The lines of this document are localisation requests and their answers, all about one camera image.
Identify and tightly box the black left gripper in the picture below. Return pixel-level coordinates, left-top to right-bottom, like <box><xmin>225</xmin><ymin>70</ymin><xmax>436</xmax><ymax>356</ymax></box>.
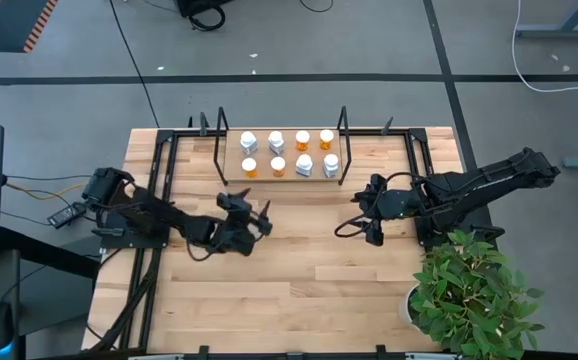
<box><xmin>208</xmin><ymin>187</ymin><xmax>274</xmax><ymax>257</ymax></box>

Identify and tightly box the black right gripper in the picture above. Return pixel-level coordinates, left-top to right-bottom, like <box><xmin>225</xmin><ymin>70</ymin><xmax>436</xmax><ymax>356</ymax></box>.
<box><xmin>351</xmin><ymin>173</ymin><xmax>417</xmax><ymax>247</ymax></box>

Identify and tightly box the white medicine bottle blue label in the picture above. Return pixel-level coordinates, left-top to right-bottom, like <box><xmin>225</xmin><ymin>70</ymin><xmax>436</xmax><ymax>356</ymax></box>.
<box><xmin>267</xmin><ymin>130</ymin><xmax>286</xmax><ymax>156</ymax></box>
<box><xmin>239</xmin><ymin>130</ymin><xmax>259</xmax><ymax>156</ymax></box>
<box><xmin>322</xmin><ymin>153</ymin><xmax>341</xmax><ymax>179</ymax></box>
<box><xmin>295</xmin><ymin>153</ymin><xmax>315</xmax><ymax>178</ymax></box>

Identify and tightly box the white plant pot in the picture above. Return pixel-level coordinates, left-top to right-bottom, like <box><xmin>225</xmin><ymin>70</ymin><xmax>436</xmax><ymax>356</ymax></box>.
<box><xmin>397</xmin><ymin>283</ymin><xmax>423</xmax><ymax>331</ymax></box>

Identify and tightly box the green leafy plant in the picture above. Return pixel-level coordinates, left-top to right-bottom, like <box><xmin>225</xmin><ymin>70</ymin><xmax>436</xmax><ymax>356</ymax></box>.
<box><xmin>408</xmin><ymin>228</ymin><xmax>546</xmax><ymax>360</ymax></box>

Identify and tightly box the black power adapter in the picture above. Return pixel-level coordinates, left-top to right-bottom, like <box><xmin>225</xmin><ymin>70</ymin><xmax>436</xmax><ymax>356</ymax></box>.
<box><xmin>47</xmin><ymin>200</ymin><xmax>88</xmax><ymax>230</ymax></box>

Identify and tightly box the grey metal table base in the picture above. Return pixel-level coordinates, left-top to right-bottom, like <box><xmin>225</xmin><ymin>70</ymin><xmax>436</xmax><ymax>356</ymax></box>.
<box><xmin>514</xmin><ymin>0</ymin><xmax>578</xmax><ymax>40</ymax></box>

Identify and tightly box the dark mat with striped edges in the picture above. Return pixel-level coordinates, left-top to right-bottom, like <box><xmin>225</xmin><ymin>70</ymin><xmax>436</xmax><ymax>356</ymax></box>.
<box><xmin>0</xmin><ymin>0</ymin><xmax>60</xmax><ymax>54</ymax></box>

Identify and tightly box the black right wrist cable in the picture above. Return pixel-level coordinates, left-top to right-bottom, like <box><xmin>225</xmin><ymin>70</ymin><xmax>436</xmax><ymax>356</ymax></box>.
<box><xmin>334</xmin><ymin>213</ymin><xmax>370</xmax><ymax>239</ymax></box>

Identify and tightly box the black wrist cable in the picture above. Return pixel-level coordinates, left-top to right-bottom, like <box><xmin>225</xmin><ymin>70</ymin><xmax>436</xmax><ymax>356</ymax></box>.
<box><xmin>334</xmin><ymin>213</ymin><xmax>370</xmax><ymax>239</ymax></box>
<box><xmin>185</xmin><ymin>238</ymin><xmax>216</xmax><ymax>262</ymax></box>

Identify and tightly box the black wire rack tray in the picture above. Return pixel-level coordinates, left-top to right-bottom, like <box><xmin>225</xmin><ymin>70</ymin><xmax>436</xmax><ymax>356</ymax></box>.
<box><xmin>213</xmin><ymin>105</ymin><xmax>353</xmax><ymax>187</ymax></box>

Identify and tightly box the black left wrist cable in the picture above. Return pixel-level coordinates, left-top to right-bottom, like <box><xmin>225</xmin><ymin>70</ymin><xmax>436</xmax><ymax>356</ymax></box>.
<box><xmin>185</xmin><ymin>238</ymin><xmax>216</xmax><ymax>262</ymax></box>

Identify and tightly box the black floor cable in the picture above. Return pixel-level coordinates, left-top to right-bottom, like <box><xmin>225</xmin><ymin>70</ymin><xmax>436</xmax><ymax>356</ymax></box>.
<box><xmin>108</xmin><ymin>0</ymin><xmax>161</xmax><ymax>128</ymax></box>

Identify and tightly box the thin black cable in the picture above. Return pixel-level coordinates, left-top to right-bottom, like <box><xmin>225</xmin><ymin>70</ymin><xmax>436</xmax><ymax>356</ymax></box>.
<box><xmin>3</xmin><ymin>173</ymin><xmax>90</xmax><ymax>182</ymax></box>

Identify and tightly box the black equipment with coiled cable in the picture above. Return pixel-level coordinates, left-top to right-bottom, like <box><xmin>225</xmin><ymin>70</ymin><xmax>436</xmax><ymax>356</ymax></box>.
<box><xmin>173</xmin><ymin>0</ymin><xmax>235</xmax><ymax>32</ymax></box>

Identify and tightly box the yellow cable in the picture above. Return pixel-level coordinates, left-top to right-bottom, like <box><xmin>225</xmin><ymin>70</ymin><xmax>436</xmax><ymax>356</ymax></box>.
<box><xmin>6</xmin><ymin>180</ymin><xmax>88</xmax><ymax>201</ymax></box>

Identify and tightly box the white floor cable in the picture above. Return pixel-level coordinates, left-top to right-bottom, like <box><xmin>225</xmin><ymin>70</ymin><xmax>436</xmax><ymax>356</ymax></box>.
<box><xmin>511</xmin><ymin>0</ymin><xmax>578</xmax><ymax>94</ymax></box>

